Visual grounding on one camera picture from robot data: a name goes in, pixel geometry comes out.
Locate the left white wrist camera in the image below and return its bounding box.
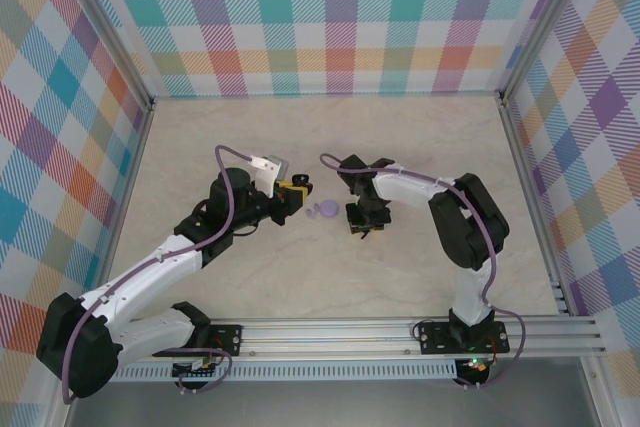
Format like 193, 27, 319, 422
249, 153, 292, 198

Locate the black power wire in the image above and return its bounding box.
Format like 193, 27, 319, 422
413, 314, 454, 341

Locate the aluminium mounting rail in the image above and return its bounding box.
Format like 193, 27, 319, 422
114, 315, 609, 361

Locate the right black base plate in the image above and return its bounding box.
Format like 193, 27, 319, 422
417, 321, 511, 356

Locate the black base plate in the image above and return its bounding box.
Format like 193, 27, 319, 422
417, 321, 511, 356
164, 324, 244, 359

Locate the aluminium table side rail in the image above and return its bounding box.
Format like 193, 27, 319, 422
92, 101, 156, 298
499, 96, 571, 318

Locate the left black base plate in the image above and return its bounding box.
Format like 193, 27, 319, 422
164, 324, 244, 359

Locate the slotted grey cable duct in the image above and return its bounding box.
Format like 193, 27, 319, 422
112, 364, 459, 382

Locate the aluminium upright post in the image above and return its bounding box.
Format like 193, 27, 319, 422
58, 0, 156, 113
499, 0, 589, 103

